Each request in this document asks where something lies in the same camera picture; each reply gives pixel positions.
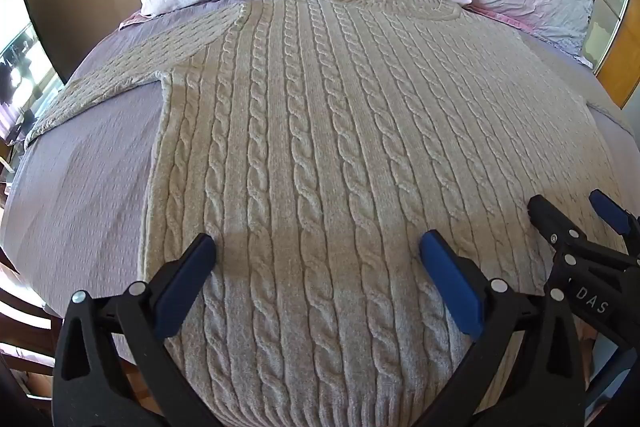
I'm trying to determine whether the bed with purple sheet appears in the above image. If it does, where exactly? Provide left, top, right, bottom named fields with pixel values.
left=0, top=0, right=640, bottom=358

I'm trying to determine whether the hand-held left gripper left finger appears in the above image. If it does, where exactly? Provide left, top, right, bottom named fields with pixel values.
left=52, top=233, right=217, bottom=427

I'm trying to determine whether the dark wooden chair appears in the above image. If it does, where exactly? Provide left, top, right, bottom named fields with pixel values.
left=0, top=232, right=66, bottom=390

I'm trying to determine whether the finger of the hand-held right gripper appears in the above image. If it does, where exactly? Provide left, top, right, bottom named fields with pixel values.
left=588, top=189, right=640, bottom=258
left=528, top=194, right=589, bottom=254

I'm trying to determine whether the beige cable-knit sweater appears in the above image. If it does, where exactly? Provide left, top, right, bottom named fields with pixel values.
left=24, top=0, right=632, bottom=427

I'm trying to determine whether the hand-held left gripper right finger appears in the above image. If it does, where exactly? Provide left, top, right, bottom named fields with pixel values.
left=418, top=229, right=587, bottom=427

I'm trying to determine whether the wooden wardrobe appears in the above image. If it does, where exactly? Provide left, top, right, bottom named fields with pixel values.
left=580, top=0, right=640, bottom=110

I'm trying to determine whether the window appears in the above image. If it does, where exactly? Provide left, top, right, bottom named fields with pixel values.
left=0, top=0, right=67, bottom=145

